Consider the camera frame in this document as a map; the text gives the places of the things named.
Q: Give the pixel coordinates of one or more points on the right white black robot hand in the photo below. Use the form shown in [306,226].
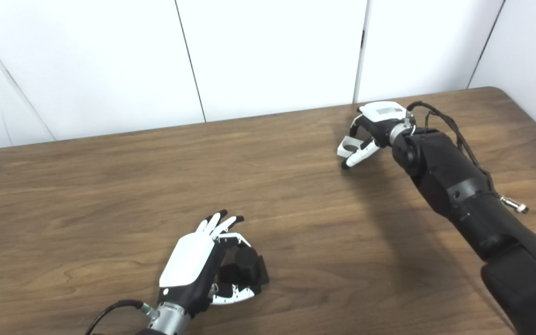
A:
[382,114]

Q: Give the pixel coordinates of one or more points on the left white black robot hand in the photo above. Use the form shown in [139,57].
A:
[186,260]

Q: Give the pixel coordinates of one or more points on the white square piece with hole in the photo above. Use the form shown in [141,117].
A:
[342,151]

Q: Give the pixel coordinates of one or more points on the black peg with square base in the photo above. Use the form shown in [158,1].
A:
[247,260]

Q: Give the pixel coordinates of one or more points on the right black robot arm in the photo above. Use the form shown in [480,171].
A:
[463,186]

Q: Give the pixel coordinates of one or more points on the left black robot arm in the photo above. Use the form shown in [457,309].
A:
[170,321]

